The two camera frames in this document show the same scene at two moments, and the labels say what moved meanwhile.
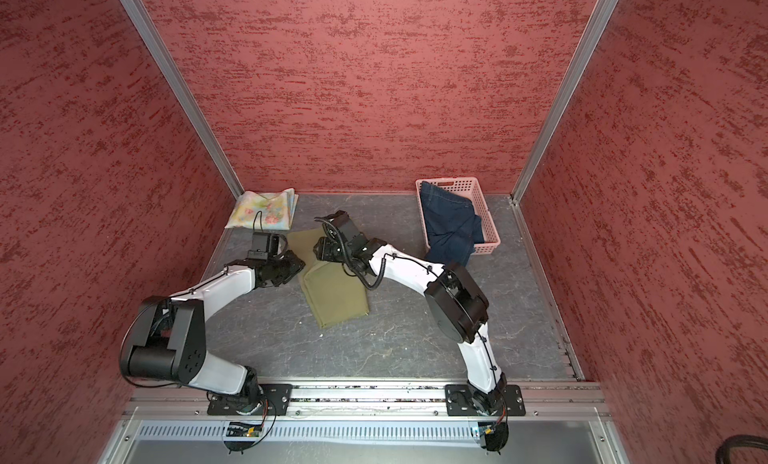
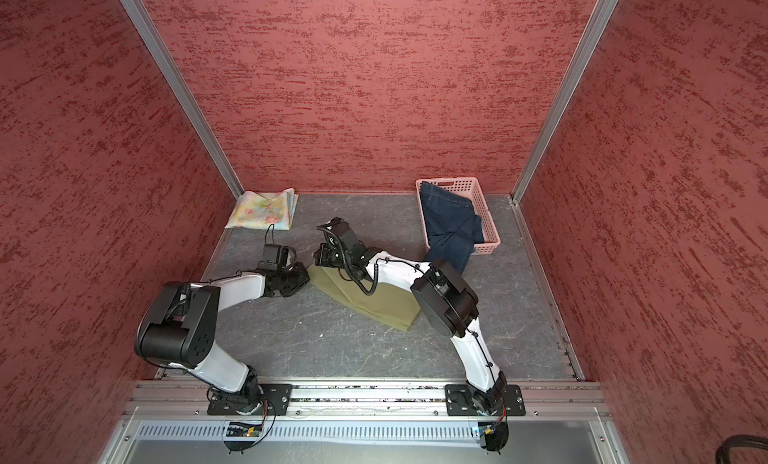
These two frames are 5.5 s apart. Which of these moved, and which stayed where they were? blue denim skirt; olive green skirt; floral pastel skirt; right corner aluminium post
Moved: olive green skirt
Stayed: blue denim skirt; right corner aluminium post; floral pastel skirt
